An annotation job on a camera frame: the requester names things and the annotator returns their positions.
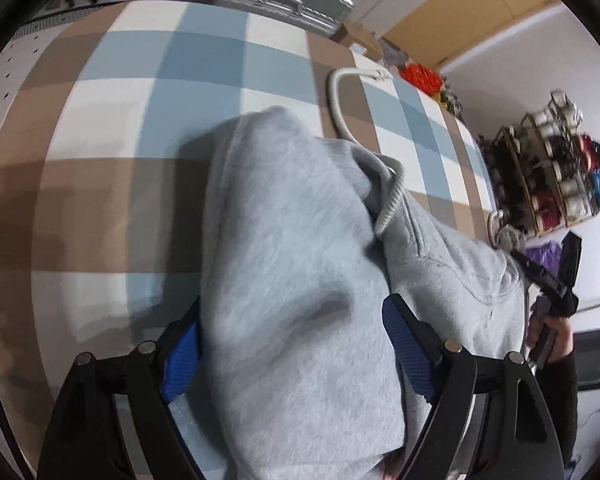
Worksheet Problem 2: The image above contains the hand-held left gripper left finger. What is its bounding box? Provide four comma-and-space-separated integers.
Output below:
37, 295, 204, 480

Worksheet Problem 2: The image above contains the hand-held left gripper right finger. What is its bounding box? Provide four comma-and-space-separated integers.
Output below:
381, 292, 566, 480

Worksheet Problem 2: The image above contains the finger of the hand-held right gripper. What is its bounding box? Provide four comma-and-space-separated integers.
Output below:
560, 232, 583, 291
510, 249, 561, 293

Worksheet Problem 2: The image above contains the grey printed hoodie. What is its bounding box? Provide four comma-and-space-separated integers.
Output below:
200, 67, 531, 480

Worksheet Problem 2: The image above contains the person's right hand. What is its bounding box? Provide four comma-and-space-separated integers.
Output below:
526, 305, 575, 363

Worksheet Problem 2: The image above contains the purple bag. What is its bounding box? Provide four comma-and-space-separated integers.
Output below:
524, 241, 567, 267

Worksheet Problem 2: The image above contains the wooden shoe rack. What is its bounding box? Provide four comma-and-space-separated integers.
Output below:
480, 91, 600, 239

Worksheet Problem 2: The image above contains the pile of loose shoes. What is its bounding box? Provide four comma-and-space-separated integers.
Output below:
436, 79, 467, 117

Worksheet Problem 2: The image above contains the orange plastic bag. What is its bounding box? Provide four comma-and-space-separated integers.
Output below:
399, 62, 447, 95

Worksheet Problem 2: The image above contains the blue brown checkered rug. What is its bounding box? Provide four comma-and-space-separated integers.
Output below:
0, 0, 498, 473

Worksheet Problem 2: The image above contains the wooden door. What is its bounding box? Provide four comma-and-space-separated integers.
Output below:
384, 0, 564, 69

